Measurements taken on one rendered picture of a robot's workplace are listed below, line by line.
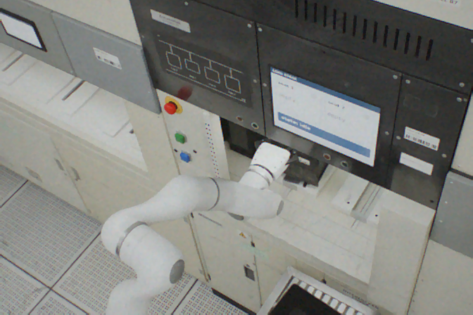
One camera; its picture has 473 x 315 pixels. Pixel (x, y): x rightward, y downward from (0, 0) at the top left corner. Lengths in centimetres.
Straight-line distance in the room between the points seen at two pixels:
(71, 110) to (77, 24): 82
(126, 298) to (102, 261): 172
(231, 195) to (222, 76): 32
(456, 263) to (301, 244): 59
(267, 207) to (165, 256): 41
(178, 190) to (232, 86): 33
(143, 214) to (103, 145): 107
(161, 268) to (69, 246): 194
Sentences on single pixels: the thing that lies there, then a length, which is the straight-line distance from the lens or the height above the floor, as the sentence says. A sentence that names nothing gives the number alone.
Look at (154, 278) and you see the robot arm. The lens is 141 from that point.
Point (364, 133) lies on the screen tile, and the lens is 144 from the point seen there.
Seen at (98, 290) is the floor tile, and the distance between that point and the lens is 313.
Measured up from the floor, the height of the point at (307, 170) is 102.
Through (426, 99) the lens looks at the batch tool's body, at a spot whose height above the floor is 175.
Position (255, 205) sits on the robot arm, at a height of 129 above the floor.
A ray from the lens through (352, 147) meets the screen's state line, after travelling 150.
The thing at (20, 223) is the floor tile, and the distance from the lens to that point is 350.
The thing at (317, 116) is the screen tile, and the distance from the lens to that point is 148.
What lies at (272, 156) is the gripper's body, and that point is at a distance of 186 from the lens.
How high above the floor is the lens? 268
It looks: 50 degrees down
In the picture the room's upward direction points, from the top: 8 degrees counter-clockwise
